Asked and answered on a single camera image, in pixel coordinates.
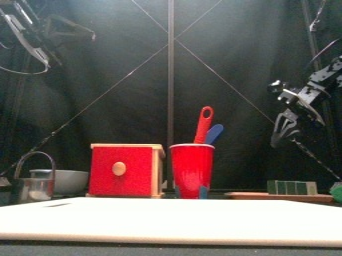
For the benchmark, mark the green toy sushi roll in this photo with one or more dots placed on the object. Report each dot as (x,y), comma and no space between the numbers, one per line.
(291,187)

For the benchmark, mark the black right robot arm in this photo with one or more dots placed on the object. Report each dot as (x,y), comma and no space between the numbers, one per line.
(327,75)

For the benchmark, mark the flat wooden plate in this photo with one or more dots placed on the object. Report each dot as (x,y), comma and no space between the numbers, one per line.
(275,197)

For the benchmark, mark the red plastic cup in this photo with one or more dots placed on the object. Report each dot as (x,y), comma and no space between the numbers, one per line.
(191,170)

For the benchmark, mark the small teal toy piece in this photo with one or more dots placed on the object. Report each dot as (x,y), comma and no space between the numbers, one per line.
(203,192)

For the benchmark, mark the red wooden drawer box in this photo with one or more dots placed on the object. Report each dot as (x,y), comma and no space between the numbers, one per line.
(127,181)

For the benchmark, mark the grey bowl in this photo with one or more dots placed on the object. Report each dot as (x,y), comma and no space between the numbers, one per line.
(71,181)

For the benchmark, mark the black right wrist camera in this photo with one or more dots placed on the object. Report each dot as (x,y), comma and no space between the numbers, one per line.
(275,86)

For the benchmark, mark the grey vertical frame pole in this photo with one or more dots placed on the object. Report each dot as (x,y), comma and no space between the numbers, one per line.
(170,83)

